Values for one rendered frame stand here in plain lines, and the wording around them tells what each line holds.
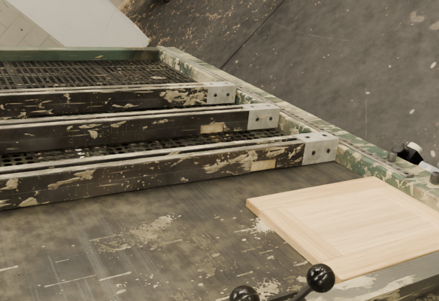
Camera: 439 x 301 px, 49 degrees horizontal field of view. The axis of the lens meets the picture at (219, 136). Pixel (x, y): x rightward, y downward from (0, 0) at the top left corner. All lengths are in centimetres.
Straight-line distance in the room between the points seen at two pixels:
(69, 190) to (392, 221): 71
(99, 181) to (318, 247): 49
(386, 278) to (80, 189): 64
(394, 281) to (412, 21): 226
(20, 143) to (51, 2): 342
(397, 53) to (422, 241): 191
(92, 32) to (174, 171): 373
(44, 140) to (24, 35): 490
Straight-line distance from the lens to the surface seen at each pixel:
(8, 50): 233
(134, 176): 111
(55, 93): 160
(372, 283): 88
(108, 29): 481
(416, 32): 294
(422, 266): 97
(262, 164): 128
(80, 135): 135
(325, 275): 66
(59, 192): 107
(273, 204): 109
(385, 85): 277
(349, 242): 102
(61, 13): 471
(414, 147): 154
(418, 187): 127
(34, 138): 133
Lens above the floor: 197
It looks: 37 degrees down
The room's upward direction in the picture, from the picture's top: 50 degrees counter-clockwise
